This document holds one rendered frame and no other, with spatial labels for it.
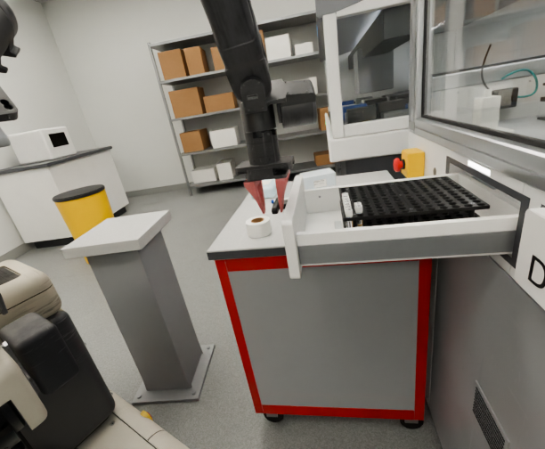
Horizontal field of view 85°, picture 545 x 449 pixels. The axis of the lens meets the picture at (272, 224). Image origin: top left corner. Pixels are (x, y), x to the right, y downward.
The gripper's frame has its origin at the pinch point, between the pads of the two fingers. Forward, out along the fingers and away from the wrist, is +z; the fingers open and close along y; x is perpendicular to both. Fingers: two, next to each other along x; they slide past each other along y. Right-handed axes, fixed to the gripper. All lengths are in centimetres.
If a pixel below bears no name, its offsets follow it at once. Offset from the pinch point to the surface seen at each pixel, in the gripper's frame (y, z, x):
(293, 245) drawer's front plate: 4.8, 2.7, -11.1
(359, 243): 15.1, 4.0, -9.4
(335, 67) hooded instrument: 17, -28, 83
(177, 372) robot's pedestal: -58, 80, 29
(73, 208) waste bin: -198, 38, 149
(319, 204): 8.4, 5.3, 14.8
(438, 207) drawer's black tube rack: 28.4, 0.9, -4.2
